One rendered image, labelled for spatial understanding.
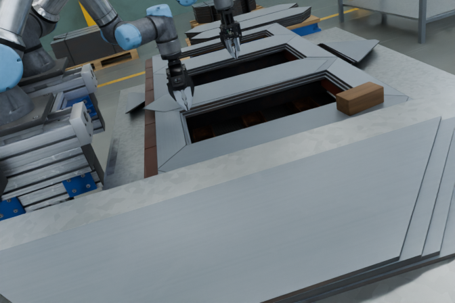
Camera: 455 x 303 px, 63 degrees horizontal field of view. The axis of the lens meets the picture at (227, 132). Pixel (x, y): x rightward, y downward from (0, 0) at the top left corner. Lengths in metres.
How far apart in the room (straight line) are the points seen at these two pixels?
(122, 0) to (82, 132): 7.38
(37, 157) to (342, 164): 0.93
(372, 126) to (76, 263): 0.46
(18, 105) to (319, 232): 0.96
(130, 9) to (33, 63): 6.92
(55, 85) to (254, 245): 1.34
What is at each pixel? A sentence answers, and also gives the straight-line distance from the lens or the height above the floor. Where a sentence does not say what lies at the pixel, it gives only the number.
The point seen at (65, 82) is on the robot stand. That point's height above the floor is 0.98.
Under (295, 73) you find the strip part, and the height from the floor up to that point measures 0.84.
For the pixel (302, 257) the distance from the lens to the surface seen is 0.39.
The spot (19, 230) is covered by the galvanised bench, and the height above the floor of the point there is 1.05.
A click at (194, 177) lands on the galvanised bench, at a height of 1.05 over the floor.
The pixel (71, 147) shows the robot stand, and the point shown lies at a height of 0.91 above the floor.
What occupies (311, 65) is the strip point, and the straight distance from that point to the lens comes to 1.50.
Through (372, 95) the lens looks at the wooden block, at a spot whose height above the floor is 0.88.
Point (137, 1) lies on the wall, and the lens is 8.48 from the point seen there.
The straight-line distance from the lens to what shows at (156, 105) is 1.45.
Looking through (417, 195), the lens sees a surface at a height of 1.07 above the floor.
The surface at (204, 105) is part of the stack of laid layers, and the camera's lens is 1.34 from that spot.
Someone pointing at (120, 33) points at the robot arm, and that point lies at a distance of 1.18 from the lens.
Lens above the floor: 1.36
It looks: 28 degrees down
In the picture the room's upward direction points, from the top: 14 degrees counter-clockwise
